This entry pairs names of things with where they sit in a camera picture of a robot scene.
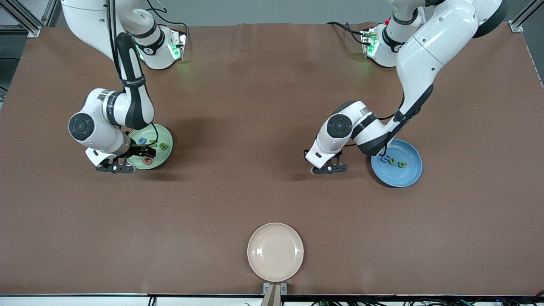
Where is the cream round plate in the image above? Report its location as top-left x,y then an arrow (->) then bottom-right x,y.
247,222 -> 304,283

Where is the brown table mat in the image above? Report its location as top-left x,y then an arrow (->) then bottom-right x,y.
0,22 -> 544,296

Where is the black base power cable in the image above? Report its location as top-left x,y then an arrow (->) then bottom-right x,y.
326,21 -> 368,45
147,11 -> 188,39

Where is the blue round plate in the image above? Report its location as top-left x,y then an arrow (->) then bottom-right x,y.
371,139 -> 423,188

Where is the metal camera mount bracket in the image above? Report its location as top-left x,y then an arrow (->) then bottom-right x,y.
263,282 -> 288,306

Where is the light green round plate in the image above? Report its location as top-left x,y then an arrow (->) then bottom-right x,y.
126,124 -> 173,170

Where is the aluminium frame post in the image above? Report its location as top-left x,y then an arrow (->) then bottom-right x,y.
509,0 -> 544,32
0,0 -> 43,38

